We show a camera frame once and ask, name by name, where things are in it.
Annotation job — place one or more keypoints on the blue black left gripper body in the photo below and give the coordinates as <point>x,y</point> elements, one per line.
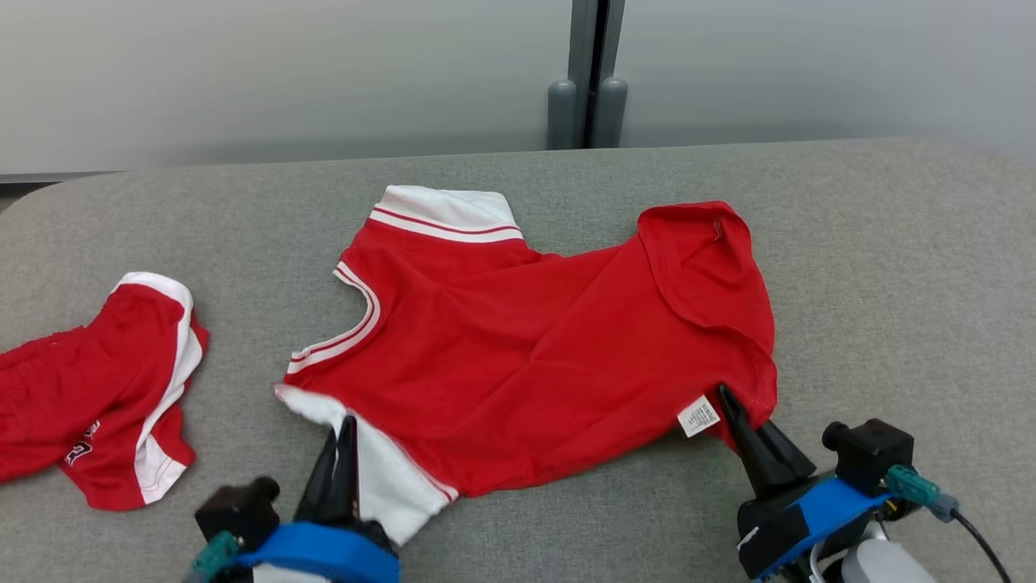
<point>324,555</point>

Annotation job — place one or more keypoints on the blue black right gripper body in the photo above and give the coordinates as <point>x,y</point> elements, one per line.
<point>789,522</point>

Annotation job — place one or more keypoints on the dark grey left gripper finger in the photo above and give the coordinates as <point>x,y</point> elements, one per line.
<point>348,478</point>
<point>317,486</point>

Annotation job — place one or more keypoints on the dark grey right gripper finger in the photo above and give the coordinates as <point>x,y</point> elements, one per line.
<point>753,453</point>
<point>789,457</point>

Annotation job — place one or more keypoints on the red jersey with number print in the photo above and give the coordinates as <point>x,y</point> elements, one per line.
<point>526,348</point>

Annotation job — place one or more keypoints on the red shorts with white stripes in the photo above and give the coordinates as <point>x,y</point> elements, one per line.
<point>89,389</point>

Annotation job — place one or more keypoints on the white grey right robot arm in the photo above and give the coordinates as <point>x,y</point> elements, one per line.
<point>882,567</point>

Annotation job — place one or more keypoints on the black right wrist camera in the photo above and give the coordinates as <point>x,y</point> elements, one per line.
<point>870,453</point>

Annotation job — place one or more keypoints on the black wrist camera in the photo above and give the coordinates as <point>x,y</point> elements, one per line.
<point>870,453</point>
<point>235,510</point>

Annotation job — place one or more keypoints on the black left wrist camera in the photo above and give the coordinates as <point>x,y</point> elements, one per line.
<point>235,510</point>

